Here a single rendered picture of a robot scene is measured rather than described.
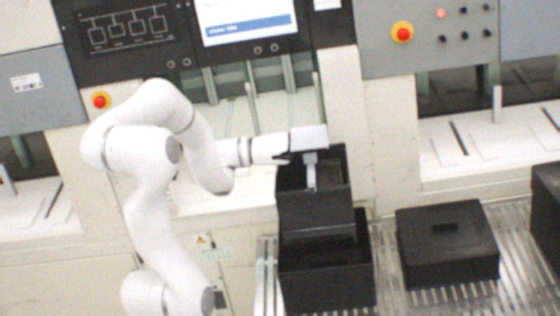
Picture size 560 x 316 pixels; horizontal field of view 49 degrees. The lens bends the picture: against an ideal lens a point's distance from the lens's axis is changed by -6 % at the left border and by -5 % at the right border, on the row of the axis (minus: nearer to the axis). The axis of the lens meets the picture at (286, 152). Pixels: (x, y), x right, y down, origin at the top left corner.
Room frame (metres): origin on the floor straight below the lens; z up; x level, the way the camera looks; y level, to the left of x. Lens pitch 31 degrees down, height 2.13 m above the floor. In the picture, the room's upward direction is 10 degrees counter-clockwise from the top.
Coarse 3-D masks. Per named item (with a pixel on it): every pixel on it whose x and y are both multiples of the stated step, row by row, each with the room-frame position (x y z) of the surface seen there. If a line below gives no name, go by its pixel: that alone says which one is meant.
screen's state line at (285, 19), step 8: (272, 16) 1.80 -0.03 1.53; (280, 16) 1.80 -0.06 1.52; (288, 16) 1.80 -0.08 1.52; (224, 24) 1.81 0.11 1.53; (232, 24) 1.81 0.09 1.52; (240, 24) 1.81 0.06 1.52; (248, 24) 1.81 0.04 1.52; (256, 24) 1.80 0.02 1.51; (264, 24) 1.80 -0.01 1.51; (272, 24) 1.80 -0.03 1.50; (280, 24) 1.80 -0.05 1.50; (288, 24) 1.80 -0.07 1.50; (208, 32) 1.82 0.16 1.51; (216, 32) 1.81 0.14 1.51; (224, 32) 1.81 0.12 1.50; (232, 32) 1.81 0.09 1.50
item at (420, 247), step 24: (408, 216) 1.61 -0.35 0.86; (432, 216) 1.59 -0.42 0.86; (456, 216) 1.56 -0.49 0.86; (480, 216) 1.54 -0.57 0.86; (408, 240) 1.49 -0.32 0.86; (432, 240) 1.47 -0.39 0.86; (456, 240) 1.45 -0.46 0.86; (480, 240) 1.43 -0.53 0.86; (408, 264) 1.39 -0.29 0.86; (432, 264) 1.37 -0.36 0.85; (456, 264) 1.37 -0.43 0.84; (480, 264) 1.36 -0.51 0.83; (408, 288) 1.38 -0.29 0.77
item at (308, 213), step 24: (312, 144) 1.45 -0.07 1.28; (336, 144) 1.60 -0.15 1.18; (288, 168) 1.60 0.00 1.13; (312, 168) 1.45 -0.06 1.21; (336, 168) 1.58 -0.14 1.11; (288, 192) 1.39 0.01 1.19; (312, 192) 1.37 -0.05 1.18; (336, 192) 1.38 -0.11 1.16; (288, 216) 1.40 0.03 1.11; (312, 216) 1.39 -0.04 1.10; (336, 216) 1.38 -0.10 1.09; (288, 240) 1.45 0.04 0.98; (312, 240) 1.44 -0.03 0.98; (336, 240) 1.43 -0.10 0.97
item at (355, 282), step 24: (360, 216) 1.61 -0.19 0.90; (360, 240) 1.61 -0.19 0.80; (288, 264) 1.60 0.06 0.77; (312, 264) 1.56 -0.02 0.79; (336, 264) 1.55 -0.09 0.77; (360, 264) 1.35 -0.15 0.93; (288, 288) 1.37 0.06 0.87; (312, 288) 1.36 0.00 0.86; (336, 288) 1.35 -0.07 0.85; (360, 288) 1.35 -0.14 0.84; (288, 312) 1.37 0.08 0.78; (312, 312) 1.36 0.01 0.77
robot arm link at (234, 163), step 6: (228, 138) 1.53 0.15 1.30; (234, 138) 1.53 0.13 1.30; (216, 144) 1.51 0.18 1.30; (222, 144) 1.51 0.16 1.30; (228, 144) 1.50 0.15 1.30; (234, 144) 1.50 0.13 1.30; (216, 150) 1.49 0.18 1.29; (222, 150) 1.49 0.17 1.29; (228, 150) 1.49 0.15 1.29; (234, 150) 1.48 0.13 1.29; (222, 156) 1.48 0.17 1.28; (228, 156) 1.48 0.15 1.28; (234, 156) 1.48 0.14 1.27; (222, 162) 1.47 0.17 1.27; (228, 162) 1.47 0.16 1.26; (234, 162) 1.48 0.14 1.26; (234, 168) 1.48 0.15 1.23
